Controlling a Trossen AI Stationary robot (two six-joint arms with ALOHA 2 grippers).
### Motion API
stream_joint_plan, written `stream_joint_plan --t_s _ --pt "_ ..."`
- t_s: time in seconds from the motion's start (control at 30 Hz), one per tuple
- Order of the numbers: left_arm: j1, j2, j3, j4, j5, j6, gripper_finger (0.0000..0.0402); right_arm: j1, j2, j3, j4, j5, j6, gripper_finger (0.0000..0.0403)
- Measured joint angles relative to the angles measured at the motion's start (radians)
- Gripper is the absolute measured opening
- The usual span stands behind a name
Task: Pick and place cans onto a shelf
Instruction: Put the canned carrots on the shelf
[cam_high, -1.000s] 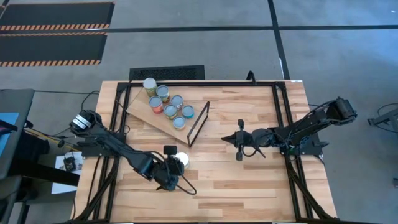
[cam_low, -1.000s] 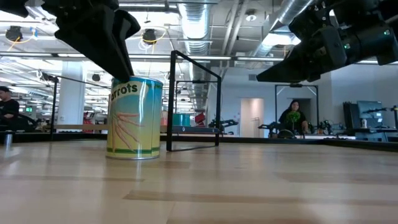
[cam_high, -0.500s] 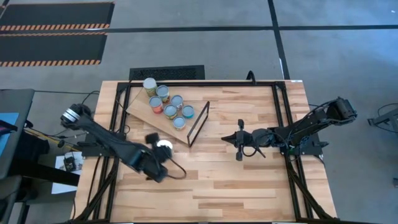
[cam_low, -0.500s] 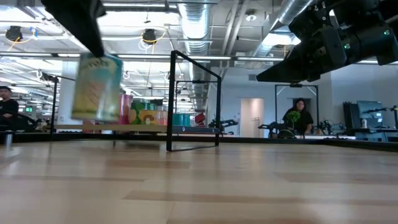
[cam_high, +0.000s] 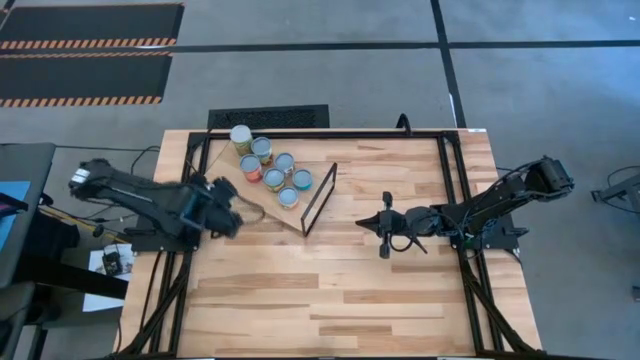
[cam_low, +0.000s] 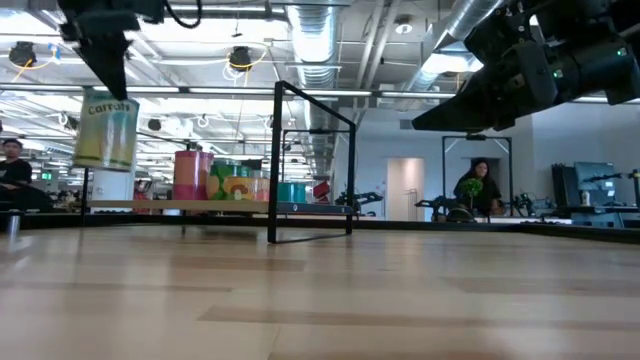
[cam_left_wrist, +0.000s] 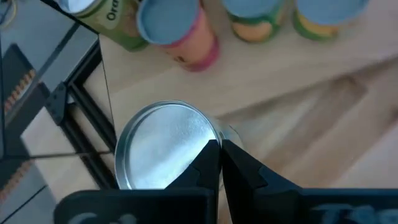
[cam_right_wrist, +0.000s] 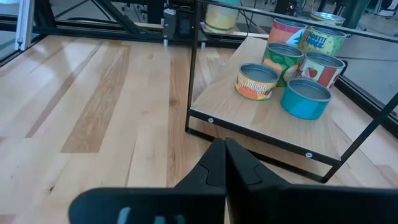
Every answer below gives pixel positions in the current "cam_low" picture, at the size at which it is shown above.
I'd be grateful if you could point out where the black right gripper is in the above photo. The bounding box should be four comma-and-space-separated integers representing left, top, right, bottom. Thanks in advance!
411, 41, 560, 134

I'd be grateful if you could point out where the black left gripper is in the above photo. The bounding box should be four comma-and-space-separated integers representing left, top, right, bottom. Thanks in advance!
56, 0, 166, 102

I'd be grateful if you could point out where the yellow green carrots can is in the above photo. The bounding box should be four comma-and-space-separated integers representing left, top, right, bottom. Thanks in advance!
72, 89, 142, 173

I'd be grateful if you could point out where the pink pineapple fruit can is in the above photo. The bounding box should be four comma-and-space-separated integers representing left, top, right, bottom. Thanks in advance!
172, 150, 216, 202

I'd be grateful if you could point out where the diced tomatoes can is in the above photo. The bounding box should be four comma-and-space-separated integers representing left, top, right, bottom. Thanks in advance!
249, 176, 272, 202

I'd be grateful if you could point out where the small green plant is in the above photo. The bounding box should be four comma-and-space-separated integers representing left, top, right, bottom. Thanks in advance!
459, 176, 484, 211

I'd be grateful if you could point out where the person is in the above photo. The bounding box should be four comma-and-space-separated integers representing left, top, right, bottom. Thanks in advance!
451, 157, 504, 217
0, 138, 52, 212

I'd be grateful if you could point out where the white column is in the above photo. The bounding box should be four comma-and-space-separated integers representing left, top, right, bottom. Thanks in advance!
91, 168, 136, 202

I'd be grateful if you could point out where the dark computer monitor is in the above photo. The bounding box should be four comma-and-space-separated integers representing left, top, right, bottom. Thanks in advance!
551, 160, 620, 209

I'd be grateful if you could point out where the red object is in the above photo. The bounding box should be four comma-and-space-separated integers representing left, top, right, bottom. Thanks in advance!
312, 180, 332, 204

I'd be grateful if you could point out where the black background metal frame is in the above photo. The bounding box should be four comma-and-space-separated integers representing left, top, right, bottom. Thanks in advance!
441, 133, 514, 217

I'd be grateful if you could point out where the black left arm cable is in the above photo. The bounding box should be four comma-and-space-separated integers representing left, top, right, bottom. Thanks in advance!
163, 0, 203, 30

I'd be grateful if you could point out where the black ceiling cable reel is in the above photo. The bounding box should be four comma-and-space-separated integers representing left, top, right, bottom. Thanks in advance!
7, 40, 39, 69
228, 45, 254, 72

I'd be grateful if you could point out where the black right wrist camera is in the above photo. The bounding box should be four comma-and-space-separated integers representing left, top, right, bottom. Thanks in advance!
463, 5, 540, 57

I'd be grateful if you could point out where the black frame wooden shelf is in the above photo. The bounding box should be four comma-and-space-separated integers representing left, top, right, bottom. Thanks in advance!
79, 79, 358, 245

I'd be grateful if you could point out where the silver metal post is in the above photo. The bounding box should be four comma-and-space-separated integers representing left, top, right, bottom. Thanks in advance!
5, 208, 23, 236

